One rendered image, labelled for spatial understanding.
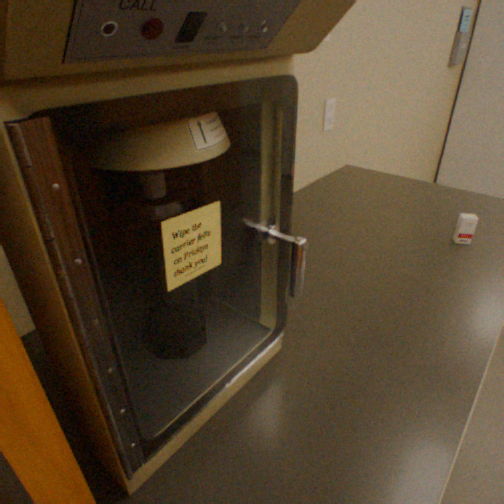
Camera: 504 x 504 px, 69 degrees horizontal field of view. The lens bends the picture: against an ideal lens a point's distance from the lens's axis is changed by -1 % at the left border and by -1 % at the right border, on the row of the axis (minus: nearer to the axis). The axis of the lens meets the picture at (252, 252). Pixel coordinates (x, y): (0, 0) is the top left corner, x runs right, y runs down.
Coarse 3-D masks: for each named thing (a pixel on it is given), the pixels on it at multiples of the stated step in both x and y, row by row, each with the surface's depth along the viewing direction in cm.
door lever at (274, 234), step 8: (272, 232) 48; (280, 232) 48; (272, 240) 49; (280, 240) 47; (288, 240) 47; (296, 240) 46; (304, 240) 46; (296, 248) 46; (304, 248) 46; (296, 256) 46; (304, 256) 47; (296, 264) 47; (304, 264) 48; (296, 272) 48; (296, 280) 48; (296, 288) 49; (296, 296) 50
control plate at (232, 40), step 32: (96, 0) 19; (128, 0) 20; (160, 0) 21; (192, 0) 22; (224, 0) 24; (256, 0) 26; (288, 0) 29; (96, 32) 20; (128, 32) 22; (224, 32) 27; (256, 32) 30
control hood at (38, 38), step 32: (0, 0) 16; (32, 0) 17; (64, 0) 18; (320, 0) 31; (352, 0) 35; (0, 32) 17; (32, 32) 18; (64, 32) 19; (288, 32) 33; (320, 32) 37; (0, 64) 19; (32, 64) 20; (64, 64) 21; (96, 64) 23; (128, 64) 24; (160, 64) 27
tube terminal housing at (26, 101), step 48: (0, 96) 22; (48, 96) 24; (96, 96) 26; (0, 144) 24; (0, 192) 28; (0, 240) 34; (48, 288) 30; (48, 336) 38; (240, 384) 58; (96, 432) 42; (192, 432) 52; (144, 480) 47
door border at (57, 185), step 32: (32, 128) 23; (32, 160) 23; (32, 192) 24; (64, 192) 26; (64, 224) 26; (64, 256) 27; (96, 320) 31; (96, 352) 32; (128, 416) 38; (128, 448) 40
